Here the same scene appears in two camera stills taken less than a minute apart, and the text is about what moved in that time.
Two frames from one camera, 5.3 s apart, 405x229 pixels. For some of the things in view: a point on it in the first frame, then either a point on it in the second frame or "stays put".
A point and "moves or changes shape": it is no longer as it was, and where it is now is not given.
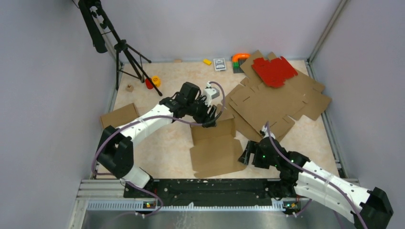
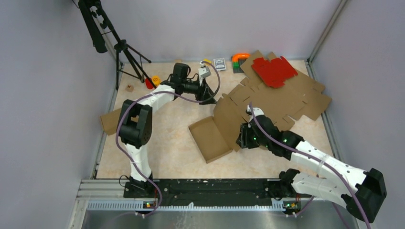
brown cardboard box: (216, 150) moves or changes shape
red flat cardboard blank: (274, 73) stays put
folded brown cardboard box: (117, 117) stays put
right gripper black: (252, 147) to (243, 140)
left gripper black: (205, 115) to (200, 88)
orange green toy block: (238, 59) stays put
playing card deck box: (219, 64) stays put
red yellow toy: (155, 79) stays put
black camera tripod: (98, 25) stays put
